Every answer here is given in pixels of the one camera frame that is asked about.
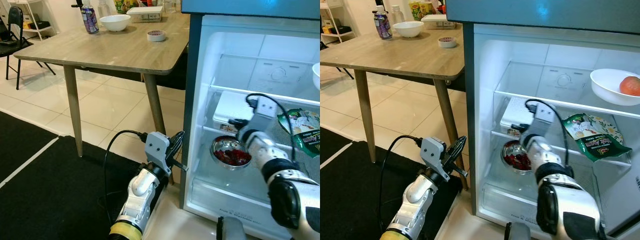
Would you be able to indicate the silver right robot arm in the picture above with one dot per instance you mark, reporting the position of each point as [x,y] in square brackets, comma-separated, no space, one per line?
[290,200]
[565,205]

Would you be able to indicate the black floor mat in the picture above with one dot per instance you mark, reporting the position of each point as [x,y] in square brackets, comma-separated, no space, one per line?
[50,195]
[360,200]

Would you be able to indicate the steel bowl red contents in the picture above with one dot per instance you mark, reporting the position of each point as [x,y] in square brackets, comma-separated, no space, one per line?
[517,157]
[230,152]

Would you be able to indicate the plastic food container with label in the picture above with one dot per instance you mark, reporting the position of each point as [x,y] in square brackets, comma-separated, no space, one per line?
[232,107]
[435,20]
[145,13]
[517,115]

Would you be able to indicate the black folding chair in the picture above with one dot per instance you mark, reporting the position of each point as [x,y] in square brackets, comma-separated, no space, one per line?
[15,17]

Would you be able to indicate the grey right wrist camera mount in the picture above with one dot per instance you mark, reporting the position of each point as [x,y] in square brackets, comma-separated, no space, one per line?
[542,122]
[262,117]

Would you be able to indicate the grey robot right leg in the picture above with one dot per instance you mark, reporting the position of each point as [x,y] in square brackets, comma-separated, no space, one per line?
[232,231]
[519,232]

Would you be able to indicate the glass fridge shelf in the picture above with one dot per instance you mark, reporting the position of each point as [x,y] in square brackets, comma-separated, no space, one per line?
[270,94]
[550,100]

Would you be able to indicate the white bowl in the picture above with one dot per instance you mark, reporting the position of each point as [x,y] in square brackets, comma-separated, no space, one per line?
[115,22]
[317,75]
[607,85]
[408,28]

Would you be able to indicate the green yellow noodle cup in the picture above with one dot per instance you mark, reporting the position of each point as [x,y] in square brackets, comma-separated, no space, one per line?
[119,5]
[131,4]
[425,7]
[414,7]

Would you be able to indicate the open fridge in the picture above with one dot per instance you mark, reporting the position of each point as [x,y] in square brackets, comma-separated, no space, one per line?
[525,55]
[240,50]

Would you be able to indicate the white tape roll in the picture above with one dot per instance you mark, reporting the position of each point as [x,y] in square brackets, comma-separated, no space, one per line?
[442,42]
[151,36]

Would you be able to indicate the white shelf unit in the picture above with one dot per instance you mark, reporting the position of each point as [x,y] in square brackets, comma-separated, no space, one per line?
[340,35]
[44,31]

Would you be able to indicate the orange red fruit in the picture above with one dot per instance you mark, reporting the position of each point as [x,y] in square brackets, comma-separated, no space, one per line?
[631,86]

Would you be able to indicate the white tape strip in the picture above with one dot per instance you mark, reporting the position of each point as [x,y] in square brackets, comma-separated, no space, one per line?
[336,155]
[30,162]

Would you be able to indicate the green snack packet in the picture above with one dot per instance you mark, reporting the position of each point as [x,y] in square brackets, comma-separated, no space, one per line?
[302,130]
[595,137]

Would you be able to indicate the wooden table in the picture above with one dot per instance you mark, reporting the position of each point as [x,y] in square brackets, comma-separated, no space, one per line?
[107,50]
[390,52]

